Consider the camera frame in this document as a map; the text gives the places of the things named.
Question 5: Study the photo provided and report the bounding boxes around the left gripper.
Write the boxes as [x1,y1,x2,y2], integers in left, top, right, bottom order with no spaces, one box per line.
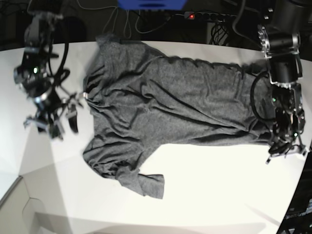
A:
[266,138,307,164]

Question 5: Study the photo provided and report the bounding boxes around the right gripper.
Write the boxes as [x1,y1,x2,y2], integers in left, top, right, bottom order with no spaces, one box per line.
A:
[23,91,86,136]

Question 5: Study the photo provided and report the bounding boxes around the grey t-shirt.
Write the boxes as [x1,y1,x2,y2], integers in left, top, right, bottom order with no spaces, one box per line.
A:
[83,34,271,199]

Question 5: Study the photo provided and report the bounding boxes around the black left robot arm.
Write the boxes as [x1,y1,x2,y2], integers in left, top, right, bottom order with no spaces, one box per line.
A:
[83,0,308,168]

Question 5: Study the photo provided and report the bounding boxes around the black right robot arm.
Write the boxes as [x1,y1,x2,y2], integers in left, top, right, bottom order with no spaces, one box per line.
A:
[14,11,83,139]

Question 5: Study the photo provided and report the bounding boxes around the blue box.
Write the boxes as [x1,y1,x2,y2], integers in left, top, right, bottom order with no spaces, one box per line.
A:
[118,0,187,10]

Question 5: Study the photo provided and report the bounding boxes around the white power strip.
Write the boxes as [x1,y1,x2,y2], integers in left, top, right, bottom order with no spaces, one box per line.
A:
[183,11,236,22]

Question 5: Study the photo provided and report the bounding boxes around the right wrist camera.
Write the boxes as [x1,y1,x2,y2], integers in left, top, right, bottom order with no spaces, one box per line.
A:
[48,121,64,141]

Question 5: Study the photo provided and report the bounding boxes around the grey looped cables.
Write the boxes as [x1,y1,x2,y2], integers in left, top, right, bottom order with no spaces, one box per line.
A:
[102,6,171,39]

